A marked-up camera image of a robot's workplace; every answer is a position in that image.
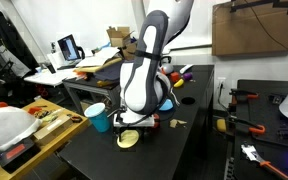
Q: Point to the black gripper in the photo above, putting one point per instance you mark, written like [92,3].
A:
[125,119]

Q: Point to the small yellow plate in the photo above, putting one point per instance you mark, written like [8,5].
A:
[128,138]

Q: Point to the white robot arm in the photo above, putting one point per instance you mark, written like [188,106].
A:
[144,88]

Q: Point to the teal plastic cup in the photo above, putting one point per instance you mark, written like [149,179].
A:
[97,115]

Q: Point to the toy banana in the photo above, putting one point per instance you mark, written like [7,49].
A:
[179,83]

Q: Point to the red cube block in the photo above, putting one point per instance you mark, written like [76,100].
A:
[175,76]

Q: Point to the toy purple eggplant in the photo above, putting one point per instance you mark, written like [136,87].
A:
[187,76]

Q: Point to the yellow sponge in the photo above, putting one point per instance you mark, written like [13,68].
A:
[221,125]

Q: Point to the cardboard box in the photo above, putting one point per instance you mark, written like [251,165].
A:
[121,37]

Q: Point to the laptop on white stand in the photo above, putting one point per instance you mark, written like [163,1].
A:
[72,53]

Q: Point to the white cloth bundle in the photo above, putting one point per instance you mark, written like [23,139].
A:
[15,125]

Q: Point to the silver kettle black handle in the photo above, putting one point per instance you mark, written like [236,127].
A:
[165,65]

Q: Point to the orange handled scraper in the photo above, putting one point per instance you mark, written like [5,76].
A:
[252,154]

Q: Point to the orange handled clamp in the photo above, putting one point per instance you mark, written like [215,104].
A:
[253,128]

